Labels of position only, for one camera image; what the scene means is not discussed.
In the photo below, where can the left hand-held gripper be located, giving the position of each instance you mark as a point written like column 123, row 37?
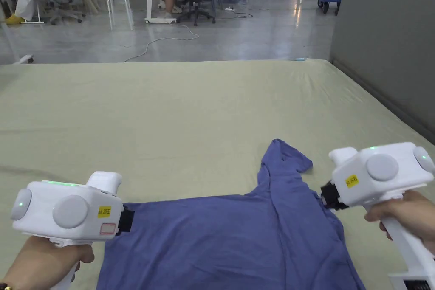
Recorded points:
column 68, row 213

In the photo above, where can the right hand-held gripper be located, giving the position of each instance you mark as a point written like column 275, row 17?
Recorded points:
column 380, row 171

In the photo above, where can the blue shirt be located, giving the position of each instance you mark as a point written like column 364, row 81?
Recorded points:
column 224, row 235

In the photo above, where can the person's right hand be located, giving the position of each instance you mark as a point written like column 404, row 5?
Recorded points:
column 414, row 208

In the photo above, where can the person's left hand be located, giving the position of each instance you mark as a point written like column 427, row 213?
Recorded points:
column 37, row 262

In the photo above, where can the grey padded headboard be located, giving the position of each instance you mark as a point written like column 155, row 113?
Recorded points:
column 384, row 48

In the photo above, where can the bed with pale green sheet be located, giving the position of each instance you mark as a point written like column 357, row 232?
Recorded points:
column 170, row 116

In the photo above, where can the white power strip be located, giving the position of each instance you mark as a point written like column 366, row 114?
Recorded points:
column 229, row 8

